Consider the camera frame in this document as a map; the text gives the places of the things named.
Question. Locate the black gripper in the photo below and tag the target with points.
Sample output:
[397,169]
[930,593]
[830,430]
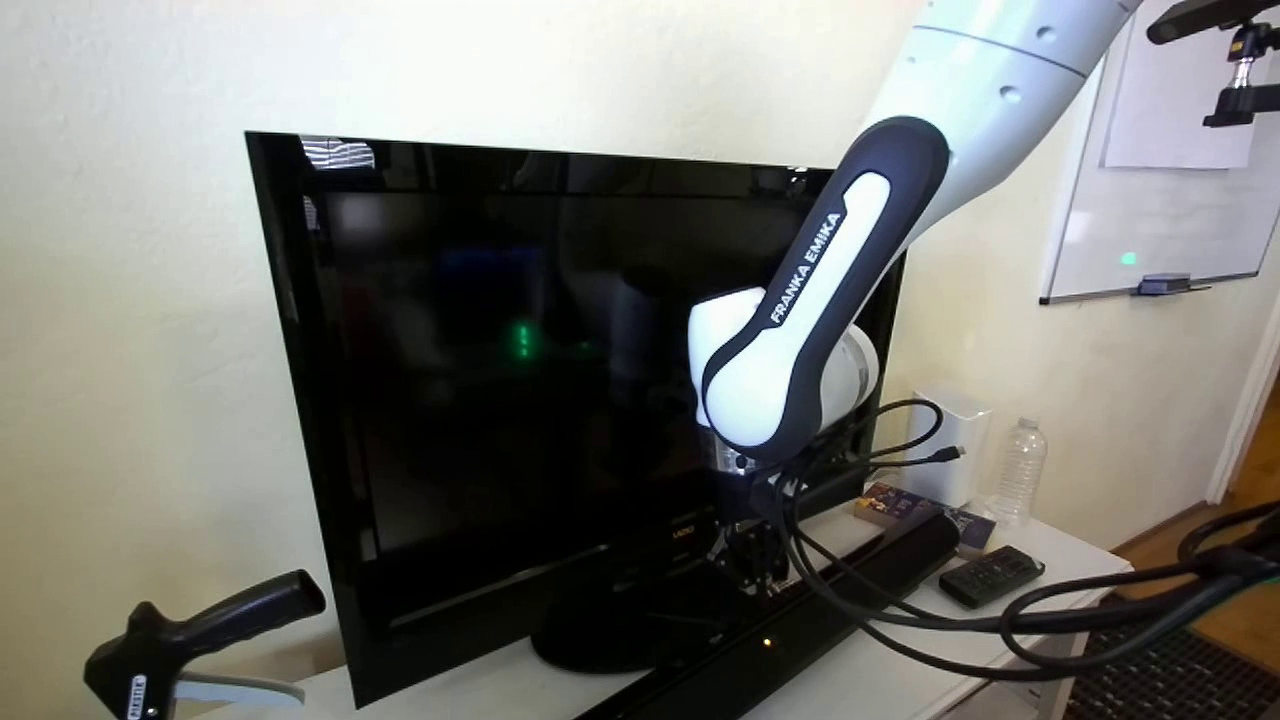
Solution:
[761,505]

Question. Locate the long black soundbar speaker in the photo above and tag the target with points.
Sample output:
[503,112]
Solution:
[813,620]

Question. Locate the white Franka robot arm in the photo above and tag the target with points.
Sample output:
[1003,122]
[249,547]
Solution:
[802,333]

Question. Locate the purple John Grisham paperback book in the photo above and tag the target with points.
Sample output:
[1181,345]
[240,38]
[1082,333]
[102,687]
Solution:
[923,513]

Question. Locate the white rectangular box device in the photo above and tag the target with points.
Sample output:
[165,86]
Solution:
[954,447]

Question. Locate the black remote control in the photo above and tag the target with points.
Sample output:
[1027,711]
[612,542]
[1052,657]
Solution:
[990,576]

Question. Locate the clear plastic water bottle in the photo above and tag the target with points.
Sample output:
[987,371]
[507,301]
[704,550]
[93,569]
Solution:
[1022,475]

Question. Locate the black flat screen television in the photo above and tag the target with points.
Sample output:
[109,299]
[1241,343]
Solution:
[466,401]

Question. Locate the dark metal floor vent grille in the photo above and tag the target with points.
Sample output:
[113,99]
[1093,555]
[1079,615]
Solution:
[1173,681]

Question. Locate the dark whiteboard eraser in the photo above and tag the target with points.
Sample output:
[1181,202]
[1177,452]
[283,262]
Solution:
[1161,284]

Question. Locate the black pistol grip tripod head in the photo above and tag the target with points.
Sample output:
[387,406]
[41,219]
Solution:
[200,632]

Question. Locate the white door frame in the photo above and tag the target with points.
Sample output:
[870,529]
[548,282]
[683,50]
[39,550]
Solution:
[1241,401]

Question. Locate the white wall whiteboard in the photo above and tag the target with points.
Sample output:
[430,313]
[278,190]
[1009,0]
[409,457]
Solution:
[1173,220]

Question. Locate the black camera on stand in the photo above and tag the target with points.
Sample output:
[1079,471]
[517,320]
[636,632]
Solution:
[1233,54]

